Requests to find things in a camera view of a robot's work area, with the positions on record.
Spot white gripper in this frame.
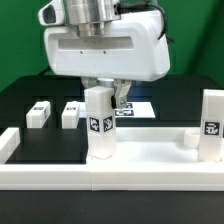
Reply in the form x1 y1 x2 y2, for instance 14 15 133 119
44 10 170 109

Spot white desk top tray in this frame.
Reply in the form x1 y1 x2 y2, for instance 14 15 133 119
86 127 224 165

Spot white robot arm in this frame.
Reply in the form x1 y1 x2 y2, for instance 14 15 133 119
38 0 170 108

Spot marker tag plate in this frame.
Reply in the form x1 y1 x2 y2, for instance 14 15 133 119
80 102 155 118

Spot white U-shaped fence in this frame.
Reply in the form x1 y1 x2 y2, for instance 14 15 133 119
0 128 224 191

